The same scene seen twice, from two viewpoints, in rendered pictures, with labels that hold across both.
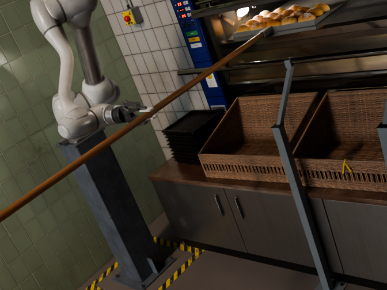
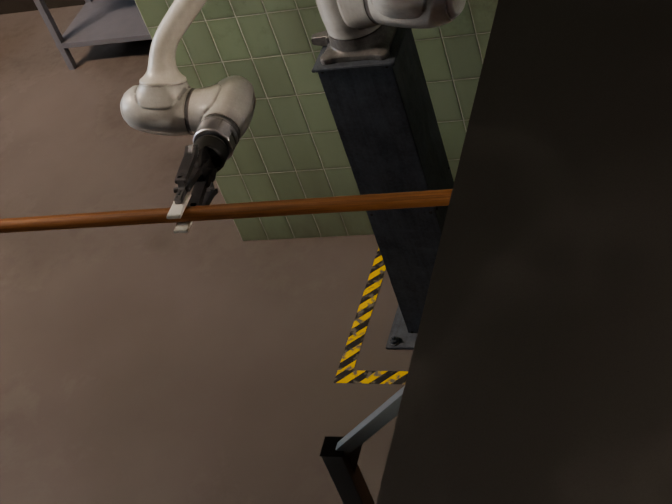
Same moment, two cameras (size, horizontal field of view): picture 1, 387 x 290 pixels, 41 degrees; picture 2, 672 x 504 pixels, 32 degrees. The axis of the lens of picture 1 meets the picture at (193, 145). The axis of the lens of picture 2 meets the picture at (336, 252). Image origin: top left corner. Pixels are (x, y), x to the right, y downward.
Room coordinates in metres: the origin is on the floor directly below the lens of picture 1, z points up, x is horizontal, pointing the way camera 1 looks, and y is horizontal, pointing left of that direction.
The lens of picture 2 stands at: (1.67, -1.72, 2.53)
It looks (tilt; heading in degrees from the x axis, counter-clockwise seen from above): 40 degrees down; 68
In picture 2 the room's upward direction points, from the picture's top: 21 degrees counter-clockwise
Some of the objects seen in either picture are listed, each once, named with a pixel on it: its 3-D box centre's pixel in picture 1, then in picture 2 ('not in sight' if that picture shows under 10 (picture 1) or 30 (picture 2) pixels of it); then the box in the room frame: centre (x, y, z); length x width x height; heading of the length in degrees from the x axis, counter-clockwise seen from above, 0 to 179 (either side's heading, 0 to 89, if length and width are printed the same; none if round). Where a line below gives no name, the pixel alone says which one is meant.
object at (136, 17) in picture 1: (132, 16); not in sight; (3.40, 0.07, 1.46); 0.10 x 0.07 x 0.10; 41
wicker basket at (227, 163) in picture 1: (260, 135); not in sight; (2.56, -0.36, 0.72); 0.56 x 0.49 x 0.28; 42
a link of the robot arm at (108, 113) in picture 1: (115, 114); (215, 139); (2.30, 0.28, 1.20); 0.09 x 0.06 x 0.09; 131
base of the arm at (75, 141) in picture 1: (75, 133); (352, 33); (2.84, 0.61, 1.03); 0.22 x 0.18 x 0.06; 129
